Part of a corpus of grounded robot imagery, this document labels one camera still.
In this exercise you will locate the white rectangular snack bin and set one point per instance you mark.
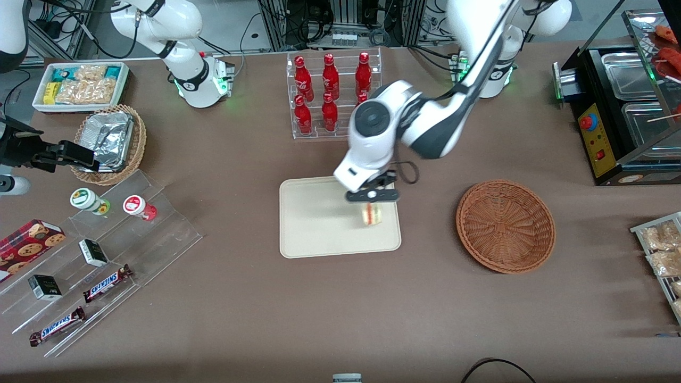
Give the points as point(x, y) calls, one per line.
point(38, 103)

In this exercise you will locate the red emergency stop button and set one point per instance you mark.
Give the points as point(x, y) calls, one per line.
point(588, 122)

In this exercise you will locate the beige plastic tray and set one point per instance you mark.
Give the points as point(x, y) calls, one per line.
point(319, 223)

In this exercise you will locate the red cookie box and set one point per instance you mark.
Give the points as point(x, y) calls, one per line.
point(26, 247)

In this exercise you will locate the black food warmer appliance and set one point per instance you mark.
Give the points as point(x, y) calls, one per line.
point(598, 141)

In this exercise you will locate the grey device edge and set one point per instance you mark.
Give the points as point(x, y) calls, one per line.
point(347, 379)

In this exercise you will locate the clear bag of crackers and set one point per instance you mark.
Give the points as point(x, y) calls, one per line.
point(665, 263)
point(662, 235)
point(677, 290)

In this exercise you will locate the aluminium frame equipment rack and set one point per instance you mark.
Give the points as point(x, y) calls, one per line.
point(346, 16)

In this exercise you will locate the small rice cracker bag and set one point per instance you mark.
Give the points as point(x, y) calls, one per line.
point(91, 72)

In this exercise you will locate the teal snack packet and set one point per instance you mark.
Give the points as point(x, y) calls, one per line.
point(63, 74)

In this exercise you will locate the tray of packaged snacks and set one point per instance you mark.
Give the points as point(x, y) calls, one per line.
point(638, 230)

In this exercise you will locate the clear acrylic stepped display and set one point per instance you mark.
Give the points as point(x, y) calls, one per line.
point(159, 239)

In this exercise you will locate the light wicker basket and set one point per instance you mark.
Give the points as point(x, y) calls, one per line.
point(139, 138)

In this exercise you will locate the clear acrylic bottle rack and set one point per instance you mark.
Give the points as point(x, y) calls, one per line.
point(319, 134)

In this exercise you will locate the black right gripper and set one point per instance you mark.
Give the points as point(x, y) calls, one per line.
point(20, 149)

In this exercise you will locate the small black box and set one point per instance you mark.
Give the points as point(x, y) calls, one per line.
point(45, 288)
point(93, 253)

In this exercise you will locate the snickers bar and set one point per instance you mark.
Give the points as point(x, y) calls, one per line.
point(106, 283)
point(57, 325)

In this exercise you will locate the brown round wicker basket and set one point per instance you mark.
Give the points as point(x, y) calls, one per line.
point(505, 229)

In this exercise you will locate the white power strip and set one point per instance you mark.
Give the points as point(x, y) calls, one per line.
point(343, 39)

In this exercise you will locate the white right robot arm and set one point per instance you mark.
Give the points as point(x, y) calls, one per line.
point(196, 80)

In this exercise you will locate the silver foil trays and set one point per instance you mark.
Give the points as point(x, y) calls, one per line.
point(109, 138)

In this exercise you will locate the red cola bottle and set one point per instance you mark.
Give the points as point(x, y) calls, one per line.
point(362, 98)
point(330, 77)
point(303, 118)
point(363, 74)
point(303, 80)
point(330, 116)

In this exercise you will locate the green lid cup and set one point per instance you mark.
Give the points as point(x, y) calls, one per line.
point(85, 199)

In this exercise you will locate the orange fried snack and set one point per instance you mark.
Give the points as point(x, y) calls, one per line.
point(667, 33)

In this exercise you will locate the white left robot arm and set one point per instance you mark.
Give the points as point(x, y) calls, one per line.
point(372, 143)

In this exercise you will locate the large rice cracker bag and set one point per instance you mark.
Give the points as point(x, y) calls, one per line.
point(88, 91)

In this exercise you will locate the red sausage skewer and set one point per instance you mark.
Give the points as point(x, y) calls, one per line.
point(671, 56)

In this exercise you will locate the steel warmer pan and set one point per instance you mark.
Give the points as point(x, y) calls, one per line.
point(628, 74)
point(646, 125)

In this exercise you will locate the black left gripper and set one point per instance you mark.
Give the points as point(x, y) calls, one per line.
point(383, 180)

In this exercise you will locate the yellow snack packet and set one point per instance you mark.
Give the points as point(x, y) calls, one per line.
point(51, 93)

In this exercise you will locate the triangular sandwich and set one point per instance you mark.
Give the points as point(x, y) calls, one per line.
point(372, 217)

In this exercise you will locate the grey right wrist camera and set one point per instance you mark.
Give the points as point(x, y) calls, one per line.
point(13, 186)

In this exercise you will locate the red lid cup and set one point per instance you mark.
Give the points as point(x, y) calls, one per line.
point(135, 206)

